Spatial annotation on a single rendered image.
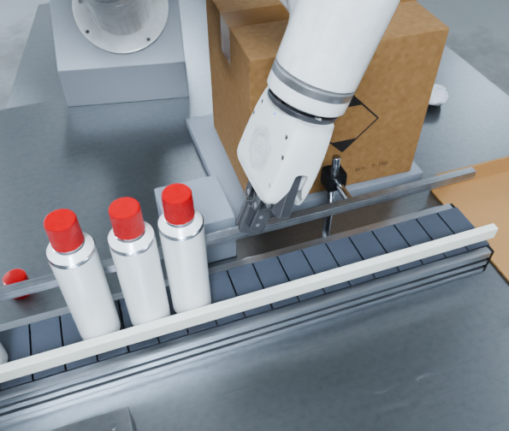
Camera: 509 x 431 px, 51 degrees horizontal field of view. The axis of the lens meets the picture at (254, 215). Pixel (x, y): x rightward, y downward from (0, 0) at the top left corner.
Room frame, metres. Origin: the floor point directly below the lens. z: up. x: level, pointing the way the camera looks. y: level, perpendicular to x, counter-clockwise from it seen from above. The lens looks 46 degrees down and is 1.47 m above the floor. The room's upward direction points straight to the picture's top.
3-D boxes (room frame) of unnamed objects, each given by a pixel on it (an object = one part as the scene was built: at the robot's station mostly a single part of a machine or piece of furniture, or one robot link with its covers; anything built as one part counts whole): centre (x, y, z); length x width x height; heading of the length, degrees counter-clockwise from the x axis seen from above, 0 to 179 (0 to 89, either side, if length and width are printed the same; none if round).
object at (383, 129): (0.78, -0.10, 0.99); 0.30 x 0.24 x 0.27; 108
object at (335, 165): (0.56, -0.12, 0.91); 0.07 x 0.03 x 0.17; 19
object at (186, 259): (0.41, 0.08, 0.98); 0.05 x 0.05 x 0.20
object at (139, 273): (0.39, 0.13, 0.98); 0.05 x 0.05 x 0.20
